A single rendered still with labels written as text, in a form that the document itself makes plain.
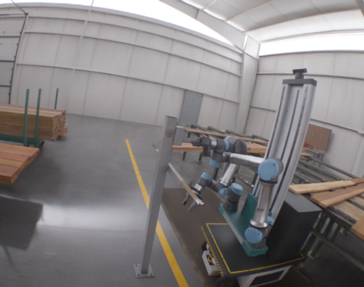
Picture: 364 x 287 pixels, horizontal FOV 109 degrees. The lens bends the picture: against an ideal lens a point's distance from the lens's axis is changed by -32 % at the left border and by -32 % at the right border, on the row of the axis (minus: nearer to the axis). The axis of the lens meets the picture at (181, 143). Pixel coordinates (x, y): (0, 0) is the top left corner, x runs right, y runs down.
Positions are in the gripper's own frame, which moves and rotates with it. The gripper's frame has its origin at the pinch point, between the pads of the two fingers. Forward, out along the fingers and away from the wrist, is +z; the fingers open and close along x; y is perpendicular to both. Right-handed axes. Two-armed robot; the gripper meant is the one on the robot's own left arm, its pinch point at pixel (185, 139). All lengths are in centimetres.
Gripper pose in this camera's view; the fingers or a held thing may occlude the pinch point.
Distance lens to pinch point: 117.9
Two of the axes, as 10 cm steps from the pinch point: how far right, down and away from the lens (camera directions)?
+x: 4.0, -1.1, -9.1
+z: -9.1, -1.1, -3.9
